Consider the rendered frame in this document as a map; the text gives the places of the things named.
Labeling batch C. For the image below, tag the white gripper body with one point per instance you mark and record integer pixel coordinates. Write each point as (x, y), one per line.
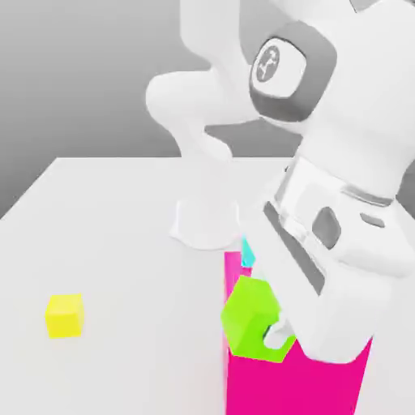
(343, 317)

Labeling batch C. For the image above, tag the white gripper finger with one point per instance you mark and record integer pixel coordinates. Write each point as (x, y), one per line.
(276, 335)

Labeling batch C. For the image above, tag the small green cube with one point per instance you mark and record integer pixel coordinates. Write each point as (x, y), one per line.
(248, 311)

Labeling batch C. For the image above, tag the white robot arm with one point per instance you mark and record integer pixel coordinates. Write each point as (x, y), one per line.
(356, 129)

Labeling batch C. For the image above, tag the small cyan cube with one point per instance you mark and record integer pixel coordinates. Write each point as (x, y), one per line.
(247, 254)

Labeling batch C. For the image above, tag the small yellow cube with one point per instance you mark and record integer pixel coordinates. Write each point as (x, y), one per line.
(64, 316)

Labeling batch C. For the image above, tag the large magenta box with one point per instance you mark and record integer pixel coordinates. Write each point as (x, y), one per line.
(291, 385)

